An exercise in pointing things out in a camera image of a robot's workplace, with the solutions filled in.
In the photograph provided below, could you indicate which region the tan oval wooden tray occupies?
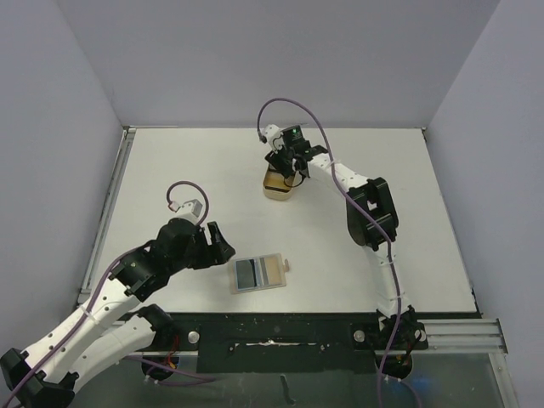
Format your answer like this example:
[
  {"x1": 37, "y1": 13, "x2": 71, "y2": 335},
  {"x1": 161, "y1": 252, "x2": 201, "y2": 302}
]
[{"x1": 262, "y1": 167, "x2": 301, "y2": 201}]

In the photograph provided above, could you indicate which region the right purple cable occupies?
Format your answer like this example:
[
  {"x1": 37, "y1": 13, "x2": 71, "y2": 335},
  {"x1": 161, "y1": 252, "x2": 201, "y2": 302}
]
[{"x1": 257, "y1": 98, "x2": 426, "y2": 408}]

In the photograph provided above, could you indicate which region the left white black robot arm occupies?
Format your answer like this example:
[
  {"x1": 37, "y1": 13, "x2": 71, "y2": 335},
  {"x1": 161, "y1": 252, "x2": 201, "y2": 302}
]
[{"x1": 1, "y1": 218, "x2": 235, "y2": 407}]

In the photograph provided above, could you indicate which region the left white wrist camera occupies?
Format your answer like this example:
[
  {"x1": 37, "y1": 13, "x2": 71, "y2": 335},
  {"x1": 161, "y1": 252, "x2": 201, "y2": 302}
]
[{"x1": 167, "y1": 199, "x2": 203, "y2": 225}]

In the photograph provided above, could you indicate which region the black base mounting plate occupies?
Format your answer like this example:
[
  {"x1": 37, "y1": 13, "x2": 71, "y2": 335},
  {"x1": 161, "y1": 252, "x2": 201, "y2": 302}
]
[{"x1": 122, "y1": 312, "x2": 428, "y2": 382}]

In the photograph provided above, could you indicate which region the purple cable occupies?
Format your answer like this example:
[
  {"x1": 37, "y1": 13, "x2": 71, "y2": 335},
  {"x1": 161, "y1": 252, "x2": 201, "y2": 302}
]
[
  {"x1": 257, "y1": 98, "x2": 426, "y2": 408},
  {"x1": 8, "y1": 181, "x2": 220, "y2": 408}
]

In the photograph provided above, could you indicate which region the short black cable loop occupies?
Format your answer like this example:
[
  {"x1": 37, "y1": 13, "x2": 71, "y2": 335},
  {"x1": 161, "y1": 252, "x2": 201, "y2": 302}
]
[{"x1": 282, "y1": 163, "x2": 309, "y2": 189}]

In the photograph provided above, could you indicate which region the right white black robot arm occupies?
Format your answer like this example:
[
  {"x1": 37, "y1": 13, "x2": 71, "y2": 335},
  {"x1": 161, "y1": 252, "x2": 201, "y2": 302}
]
[{"x1": 258, "y1": 125, "x2": 410, "y2": 348}]

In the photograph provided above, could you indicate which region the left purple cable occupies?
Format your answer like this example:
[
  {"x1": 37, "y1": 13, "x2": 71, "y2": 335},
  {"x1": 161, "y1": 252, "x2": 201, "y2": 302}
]
[{"x1": 8, "y1": 181, "x2": 220, "y2": 408}]

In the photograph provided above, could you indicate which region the aluminium extrusion rail left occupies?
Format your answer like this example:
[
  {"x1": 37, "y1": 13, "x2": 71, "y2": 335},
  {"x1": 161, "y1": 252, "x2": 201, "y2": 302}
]
[{"x1": 77, "y1": 127, "x2": 136, "y2": 303}]

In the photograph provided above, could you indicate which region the beige leather card holder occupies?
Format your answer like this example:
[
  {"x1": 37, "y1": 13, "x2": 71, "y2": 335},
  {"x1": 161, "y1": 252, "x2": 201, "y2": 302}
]
[{"x1": 229, "y1": 253, "x2": 291, "y2": 294}]

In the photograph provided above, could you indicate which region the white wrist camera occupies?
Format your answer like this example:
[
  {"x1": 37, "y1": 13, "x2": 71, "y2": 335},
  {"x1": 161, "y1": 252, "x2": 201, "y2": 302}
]
[
  {"x1": 167, "y1": 199, "x2": 203, "y2": 225},
  {"x1": 258, "y1": 125, "x2": 284, "y2": 152}
]

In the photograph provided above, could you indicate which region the black credit card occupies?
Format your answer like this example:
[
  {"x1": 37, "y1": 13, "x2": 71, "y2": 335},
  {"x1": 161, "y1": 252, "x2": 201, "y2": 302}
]
[{"x1": 235, "y1": 259, "x2": 256, "y2": 290}]

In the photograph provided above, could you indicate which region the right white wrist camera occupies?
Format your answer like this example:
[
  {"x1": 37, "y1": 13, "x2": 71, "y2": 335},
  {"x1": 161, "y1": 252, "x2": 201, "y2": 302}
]
[{"x1": 258, "y1": 125, "x2": 284, "y2": 152}]

